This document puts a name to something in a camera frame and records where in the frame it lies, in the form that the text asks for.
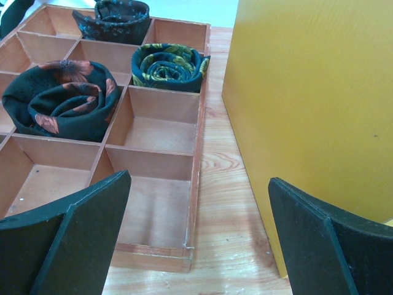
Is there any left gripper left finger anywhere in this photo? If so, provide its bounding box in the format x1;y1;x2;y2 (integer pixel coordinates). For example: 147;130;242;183
1;170;131;294

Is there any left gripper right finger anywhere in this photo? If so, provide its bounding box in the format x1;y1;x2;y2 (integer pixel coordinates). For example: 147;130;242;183
268;178;392;295

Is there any yellow shelf cabinet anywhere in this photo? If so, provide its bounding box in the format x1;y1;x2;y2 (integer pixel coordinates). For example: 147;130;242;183
222;1;392;277

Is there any wooden divided tray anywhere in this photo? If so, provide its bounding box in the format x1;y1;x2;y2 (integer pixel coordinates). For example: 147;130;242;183
1;4;208;272

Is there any rolled black belt middle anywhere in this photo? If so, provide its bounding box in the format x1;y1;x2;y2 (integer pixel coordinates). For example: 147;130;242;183
2;60;121;142

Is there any rolled black belt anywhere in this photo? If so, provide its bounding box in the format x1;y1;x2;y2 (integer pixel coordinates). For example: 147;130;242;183
72;1;150;45
2;60;121;142

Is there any rolled green belt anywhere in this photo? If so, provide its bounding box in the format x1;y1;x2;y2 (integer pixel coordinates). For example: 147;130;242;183
131;43;211;93

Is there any rolled black belt top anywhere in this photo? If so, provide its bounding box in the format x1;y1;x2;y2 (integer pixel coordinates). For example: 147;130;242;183
72;1;150;45

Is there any striped cloth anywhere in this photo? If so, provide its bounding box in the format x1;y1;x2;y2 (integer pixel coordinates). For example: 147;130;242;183
0;0;99;39

